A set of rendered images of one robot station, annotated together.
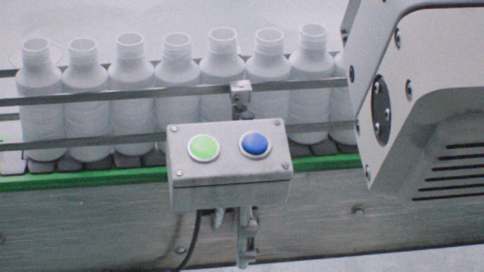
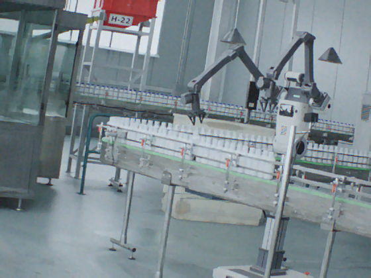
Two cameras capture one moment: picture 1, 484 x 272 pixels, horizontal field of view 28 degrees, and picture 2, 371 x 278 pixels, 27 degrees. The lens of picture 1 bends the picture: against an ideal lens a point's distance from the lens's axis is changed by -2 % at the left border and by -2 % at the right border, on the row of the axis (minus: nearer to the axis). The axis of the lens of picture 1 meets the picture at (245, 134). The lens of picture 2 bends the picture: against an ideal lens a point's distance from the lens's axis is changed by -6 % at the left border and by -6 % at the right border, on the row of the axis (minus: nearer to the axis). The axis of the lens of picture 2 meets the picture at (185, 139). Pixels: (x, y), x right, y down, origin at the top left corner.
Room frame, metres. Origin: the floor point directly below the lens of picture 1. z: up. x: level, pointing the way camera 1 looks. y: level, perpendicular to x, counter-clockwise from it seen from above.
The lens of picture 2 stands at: (3.91, 4.31, 1.42)
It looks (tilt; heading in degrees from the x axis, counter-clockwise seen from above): 3 degrees down; 241
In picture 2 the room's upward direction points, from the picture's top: 9 degrees clockwise
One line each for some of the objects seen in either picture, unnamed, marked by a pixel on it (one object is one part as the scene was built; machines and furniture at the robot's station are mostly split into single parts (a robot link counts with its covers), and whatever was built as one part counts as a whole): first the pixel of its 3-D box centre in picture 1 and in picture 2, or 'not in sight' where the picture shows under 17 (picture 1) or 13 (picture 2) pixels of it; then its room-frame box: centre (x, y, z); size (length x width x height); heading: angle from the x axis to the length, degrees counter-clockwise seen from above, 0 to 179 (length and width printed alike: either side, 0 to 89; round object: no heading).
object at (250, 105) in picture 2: not in sight; (252, 96); (-2.48, -5.48, 1.55); 0.17 x 0.15 x 0.42; 172
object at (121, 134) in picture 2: not in sight; (114, 148); (1.41, -1.23, 0.96); 0.23 x 0.10 x 0.27; 10
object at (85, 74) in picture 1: (86, 100); (264, 164); (1.07, 0.21, 1.08); 0.06 x 0.06 x 0.17
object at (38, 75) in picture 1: (41, 99); (269, 165); (1.07, 0.27, 1.08); 0.06 x 0.06 x 0.17
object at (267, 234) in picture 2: not in sight; (273, 242); (0.51, -0.32, 0.49); 0.13 x 0.13 x 0.40; 10
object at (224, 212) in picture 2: not in sight; (216, 170); (-1.27, -4.13, 0.59); 1.10 x 0.62 x 1.18; 172
